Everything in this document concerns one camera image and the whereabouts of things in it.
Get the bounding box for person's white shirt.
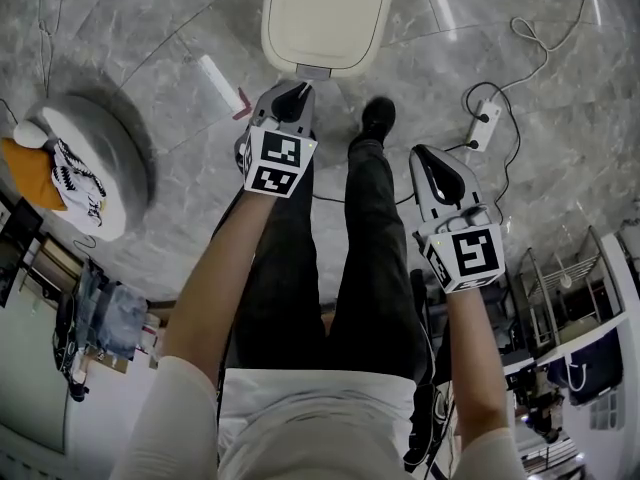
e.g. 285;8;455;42
110;354;532;480

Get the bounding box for metal wire rack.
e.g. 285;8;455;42
516;225;627;355

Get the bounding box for round grey pouf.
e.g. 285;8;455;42
21;92;153;243

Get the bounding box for white power strip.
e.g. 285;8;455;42
466;98;503;153

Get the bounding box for white power cable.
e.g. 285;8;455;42
494;0;602;100

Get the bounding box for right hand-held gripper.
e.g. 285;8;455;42
409;144;507;295

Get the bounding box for person's black trousers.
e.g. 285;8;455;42
232;135;432;385

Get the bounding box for small white round pillow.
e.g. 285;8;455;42
13;120;49;149

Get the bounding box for person's black shoe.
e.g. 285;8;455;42
348;96;398;145

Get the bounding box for black power cable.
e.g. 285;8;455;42
443;81;524;205

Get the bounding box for person's right forearm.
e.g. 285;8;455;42
443;275;512;440

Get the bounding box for person's left forearm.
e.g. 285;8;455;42
158;187;279;372

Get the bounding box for black and white patterned cloth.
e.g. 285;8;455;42
50;137;109;229

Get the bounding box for dark blue bag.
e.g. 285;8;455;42
546;327;627;408

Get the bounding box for cream trash bin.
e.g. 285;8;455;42
260;0;395;82

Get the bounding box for pile of blue jeans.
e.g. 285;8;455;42
73;261;150;363

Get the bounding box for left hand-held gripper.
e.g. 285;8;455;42
234;81;320;200

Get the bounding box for orange cushion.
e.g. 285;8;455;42
0;136;69;213

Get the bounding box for cream trash bin lid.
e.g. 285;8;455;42
266;0;382;68

